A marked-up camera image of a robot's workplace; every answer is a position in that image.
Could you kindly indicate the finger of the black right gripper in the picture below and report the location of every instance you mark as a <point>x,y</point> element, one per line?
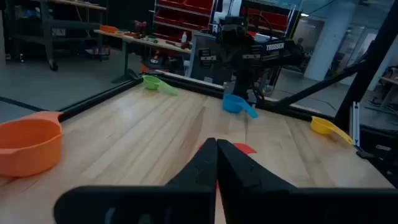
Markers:
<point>252,55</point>
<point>207,58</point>

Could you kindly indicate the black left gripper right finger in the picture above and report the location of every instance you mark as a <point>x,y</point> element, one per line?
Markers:
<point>280,207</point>

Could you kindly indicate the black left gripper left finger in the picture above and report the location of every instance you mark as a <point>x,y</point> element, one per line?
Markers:
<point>155,205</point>

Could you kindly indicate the light blue measuring cup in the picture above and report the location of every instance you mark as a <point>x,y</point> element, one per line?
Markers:
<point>231,104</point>

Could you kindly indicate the green measuring cup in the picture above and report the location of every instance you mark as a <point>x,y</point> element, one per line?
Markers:
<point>151,82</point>

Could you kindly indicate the red measuring cup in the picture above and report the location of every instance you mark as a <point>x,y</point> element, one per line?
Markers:
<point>245,148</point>

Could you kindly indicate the yellow measuring cup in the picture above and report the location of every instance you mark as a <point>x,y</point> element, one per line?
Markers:
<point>320,126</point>

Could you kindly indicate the orange measuring cup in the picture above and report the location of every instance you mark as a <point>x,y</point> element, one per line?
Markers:
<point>28,146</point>

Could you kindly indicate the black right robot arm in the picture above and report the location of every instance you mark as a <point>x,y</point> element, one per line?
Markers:
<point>273,54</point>

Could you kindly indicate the grey metal cabinet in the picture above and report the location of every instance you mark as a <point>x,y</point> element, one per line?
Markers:
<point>193,62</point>

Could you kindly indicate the white squeeze bottle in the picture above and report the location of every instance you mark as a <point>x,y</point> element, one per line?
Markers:
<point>184,37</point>

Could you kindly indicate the red storage bin shelf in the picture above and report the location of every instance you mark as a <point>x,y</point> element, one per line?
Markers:
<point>186,12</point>
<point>273,18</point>

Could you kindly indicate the wooden workbench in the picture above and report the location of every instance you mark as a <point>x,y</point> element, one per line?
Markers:
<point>161,43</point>

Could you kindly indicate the person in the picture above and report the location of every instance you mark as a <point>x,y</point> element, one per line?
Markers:
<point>300,46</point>

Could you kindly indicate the orange and black vacuum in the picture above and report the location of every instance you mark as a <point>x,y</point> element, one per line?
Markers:
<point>154,60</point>

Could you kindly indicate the green tape roll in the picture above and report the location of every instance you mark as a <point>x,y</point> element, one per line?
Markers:
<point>152,39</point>

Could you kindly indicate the white round pillar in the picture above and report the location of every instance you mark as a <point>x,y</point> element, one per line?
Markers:
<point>329,40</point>

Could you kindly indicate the orange tray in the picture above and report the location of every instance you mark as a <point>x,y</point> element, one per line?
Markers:
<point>109,28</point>

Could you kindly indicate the black rolling cart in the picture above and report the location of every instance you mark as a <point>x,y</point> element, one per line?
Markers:
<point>46,25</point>

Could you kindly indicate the black metal table frame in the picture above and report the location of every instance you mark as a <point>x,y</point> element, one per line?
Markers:
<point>93,102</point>

